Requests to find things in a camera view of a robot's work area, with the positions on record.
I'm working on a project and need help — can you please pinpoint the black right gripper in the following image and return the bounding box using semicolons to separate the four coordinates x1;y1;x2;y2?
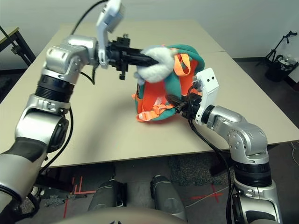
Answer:
165;92;203;119

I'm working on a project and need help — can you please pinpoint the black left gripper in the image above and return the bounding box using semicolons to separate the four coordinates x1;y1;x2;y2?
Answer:
107;34;160;81

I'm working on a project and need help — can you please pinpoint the teal orange shark backpack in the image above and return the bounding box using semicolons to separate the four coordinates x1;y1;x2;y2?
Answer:
131;44;205;123

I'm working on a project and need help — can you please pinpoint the black table leg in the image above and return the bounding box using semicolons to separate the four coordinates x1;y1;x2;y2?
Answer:
210;153;231;177

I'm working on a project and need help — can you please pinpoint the dark grey robot right leg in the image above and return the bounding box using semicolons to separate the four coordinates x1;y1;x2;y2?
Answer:
150;175;187;221

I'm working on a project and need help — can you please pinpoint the dark grey robot leg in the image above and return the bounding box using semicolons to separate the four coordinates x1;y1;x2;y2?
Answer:
150;175;187;221
88;178;128;210

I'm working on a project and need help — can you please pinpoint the black bag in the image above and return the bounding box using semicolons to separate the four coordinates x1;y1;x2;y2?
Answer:
265;55;295;82

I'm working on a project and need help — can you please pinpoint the black tripod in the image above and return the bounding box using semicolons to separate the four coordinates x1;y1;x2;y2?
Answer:
265;30;299;60

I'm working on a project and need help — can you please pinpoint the dark grey robot left leg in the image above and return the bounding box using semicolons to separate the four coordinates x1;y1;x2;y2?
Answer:
88;178;128;210

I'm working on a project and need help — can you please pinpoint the grey robot torso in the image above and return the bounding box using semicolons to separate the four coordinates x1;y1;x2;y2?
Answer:
63;207;187;224

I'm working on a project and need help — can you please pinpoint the black pole with clamp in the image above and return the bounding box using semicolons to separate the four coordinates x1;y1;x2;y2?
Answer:
0;27;19;54

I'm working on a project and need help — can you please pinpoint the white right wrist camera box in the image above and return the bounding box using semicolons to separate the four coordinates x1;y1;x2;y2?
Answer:
192;67;220;126

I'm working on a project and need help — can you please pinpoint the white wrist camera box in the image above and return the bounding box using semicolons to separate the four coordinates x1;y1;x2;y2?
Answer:
192;67;220;126
96;0;126;70

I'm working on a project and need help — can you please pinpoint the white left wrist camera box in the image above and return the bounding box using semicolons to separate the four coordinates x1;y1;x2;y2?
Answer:
96;0;126;70

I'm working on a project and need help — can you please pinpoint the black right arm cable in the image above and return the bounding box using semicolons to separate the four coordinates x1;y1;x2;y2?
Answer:
188;81;236;224

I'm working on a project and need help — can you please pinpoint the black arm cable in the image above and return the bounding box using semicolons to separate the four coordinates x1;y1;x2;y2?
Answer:
188;81;236;224
39;0;108;173

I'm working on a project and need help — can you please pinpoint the thin white floor cable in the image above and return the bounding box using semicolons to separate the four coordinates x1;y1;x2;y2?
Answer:
291;141;299;161
184;185;231;207

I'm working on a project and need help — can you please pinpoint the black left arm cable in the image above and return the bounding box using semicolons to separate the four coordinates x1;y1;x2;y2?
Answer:
39;0;108;173

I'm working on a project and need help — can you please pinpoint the black side table frame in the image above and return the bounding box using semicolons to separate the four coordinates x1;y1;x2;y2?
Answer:
0;27;36;68

